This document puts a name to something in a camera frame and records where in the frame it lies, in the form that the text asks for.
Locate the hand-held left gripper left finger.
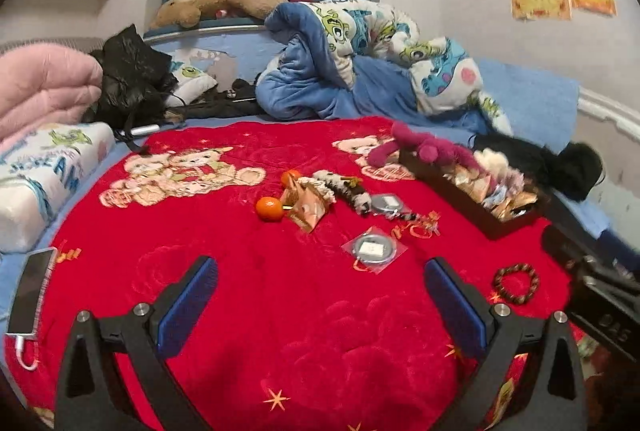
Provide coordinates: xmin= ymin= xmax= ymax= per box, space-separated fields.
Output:
xmin=52 ymin=255 xmax=220 ymax=431

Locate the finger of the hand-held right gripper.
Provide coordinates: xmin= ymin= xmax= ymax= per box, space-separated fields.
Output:
xmin=541 ymin=223 xmax=640 ymax=296

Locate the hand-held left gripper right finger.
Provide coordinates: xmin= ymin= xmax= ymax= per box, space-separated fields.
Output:
xmin=423 ymin=256 xmax=587 ymax=431

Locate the black cardboard box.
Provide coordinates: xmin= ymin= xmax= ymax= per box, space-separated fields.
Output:
xmin=398 ymin=146 xmax=554 ymax=241

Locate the magenta plush toy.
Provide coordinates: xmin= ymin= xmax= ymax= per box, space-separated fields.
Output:
xmin=366 ymin=120 xmax=482 ymax=170

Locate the black fuzzy cloth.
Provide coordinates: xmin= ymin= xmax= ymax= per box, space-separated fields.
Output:
xmin=544 ymin=142 xmax=605 ymax=203

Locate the black clothing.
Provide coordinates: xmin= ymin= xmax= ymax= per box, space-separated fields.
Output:
xmin=471 ymin=130 xmax=604 ymax=203

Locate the round mirror in plastic bag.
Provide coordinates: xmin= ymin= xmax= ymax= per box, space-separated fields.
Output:
xmin=341 ymin=225 xmax=409 ymax=268

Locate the beige plush toy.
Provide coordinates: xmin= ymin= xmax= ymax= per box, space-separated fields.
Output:
xmin=472 ymin=148 xmax=509 ymax=177

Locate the red printed blanket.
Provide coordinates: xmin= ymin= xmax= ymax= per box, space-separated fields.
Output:
xmin=7 ymin=115 xmax=591 ymax=431

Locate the small round grey mirror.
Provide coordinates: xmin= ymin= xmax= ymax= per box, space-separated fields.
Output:
xmin=369 ymin=192 xmax=407 ymax=217

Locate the pink white scrunchie bundle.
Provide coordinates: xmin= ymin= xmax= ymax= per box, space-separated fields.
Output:
xmin=312 ymin=168 xmax=374 ymax=217

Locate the blue bed sheet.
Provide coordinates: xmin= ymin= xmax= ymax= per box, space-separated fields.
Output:
xmin=142 ymin=28 xmax=640 ymax=258

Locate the smartphone with clear case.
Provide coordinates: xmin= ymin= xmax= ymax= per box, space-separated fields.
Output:
xmin=7 ymin=246 xmax=59 ymax=337

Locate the large white monster-print pillow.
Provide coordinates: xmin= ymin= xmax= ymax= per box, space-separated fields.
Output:
xmin=0 ymin=120 xmax=117 ymax=255

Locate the dark beaded garment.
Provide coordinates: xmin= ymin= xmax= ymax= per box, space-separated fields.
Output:
xmin=179 ymin=78 xmax=264 ymax=120

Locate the black plastic bag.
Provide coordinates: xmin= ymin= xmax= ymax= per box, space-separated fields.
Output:
xmin=82 ymin=23 xmax=179 ymax=128

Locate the pink fleece blanket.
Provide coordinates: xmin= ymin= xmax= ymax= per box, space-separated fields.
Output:
xmin=0 ymin=44 xmax=107 ymax=148

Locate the blue monster-print quilt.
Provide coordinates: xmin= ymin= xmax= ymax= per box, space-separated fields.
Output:
xmin=254 ymin=0 xmax=514 ymax=138

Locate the brown teddy bear plush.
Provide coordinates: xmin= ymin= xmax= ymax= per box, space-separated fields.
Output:
xmin=148 ymin=0 xmax=289 ymax=30

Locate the brown wooden bead bracelet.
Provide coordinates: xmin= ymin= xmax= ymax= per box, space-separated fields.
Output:
xmin=492 ymin=263 xmax=541 ymax=298

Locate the pink and black bead bracelet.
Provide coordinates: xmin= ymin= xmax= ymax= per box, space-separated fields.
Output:
xmin=382 ymin=208 xmax=442 ymax=238

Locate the white charging cable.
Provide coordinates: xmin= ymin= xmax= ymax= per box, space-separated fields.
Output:
xmin=4 ymin=333 xmax=41 ymax=371

